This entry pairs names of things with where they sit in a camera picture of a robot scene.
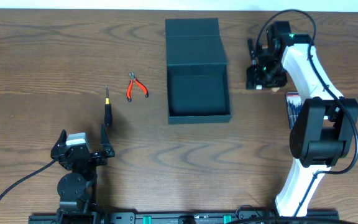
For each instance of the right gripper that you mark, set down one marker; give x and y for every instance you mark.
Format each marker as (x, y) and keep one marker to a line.
(253, 79)

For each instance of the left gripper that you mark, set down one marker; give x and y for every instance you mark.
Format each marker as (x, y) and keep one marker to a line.
(96, 156)

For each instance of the orange scraper wooden handle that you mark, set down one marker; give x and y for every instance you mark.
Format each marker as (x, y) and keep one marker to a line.
(275, 89)

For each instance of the black open gift box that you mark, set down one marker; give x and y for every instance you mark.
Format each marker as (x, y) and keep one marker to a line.
(197, 84)

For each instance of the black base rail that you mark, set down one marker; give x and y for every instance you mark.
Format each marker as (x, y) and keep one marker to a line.
(246, 216)

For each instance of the black yellow screwdriver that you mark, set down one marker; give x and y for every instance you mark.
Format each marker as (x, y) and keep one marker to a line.
(107, 109)

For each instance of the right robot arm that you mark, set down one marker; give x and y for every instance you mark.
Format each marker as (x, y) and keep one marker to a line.
(326, 125)

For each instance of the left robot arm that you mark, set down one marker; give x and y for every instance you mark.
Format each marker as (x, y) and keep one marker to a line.
(77, 189)

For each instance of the blue drill bit case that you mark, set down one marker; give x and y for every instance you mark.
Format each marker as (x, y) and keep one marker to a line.
(294, 105)

